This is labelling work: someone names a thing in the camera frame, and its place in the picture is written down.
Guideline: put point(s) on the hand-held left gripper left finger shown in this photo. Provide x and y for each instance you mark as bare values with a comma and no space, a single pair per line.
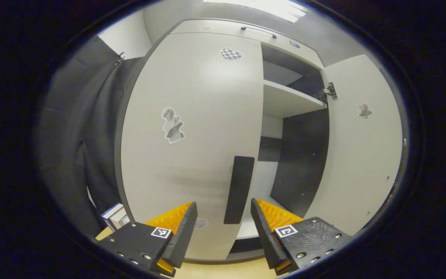
182,236

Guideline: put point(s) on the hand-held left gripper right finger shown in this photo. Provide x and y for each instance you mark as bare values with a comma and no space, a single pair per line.
265,236

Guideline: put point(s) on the white double-door shoe cabinet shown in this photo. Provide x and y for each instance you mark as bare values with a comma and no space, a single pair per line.
304,155

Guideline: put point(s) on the white shoe cabinet door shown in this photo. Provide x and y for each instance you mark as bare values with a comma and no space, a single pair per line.
362,162
199,116

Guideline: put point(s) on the white cabinet shelf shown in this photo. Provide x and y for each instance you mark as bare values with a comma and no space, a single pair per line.
285,100
248,228

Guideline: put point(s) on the metal door hinge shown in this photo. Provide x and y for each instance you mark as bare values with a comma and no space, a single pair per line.
328,92

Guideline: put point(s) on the dark blue book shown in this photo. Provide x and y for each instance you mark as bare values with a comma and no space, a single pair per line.
110,212

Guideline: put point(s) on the black backdrop cloth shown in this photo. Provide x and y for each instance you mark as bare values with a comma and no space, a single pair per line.
72,135

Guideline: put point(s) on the black binder clip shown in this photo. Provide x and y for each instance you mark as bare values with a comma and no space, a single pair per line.
120,58

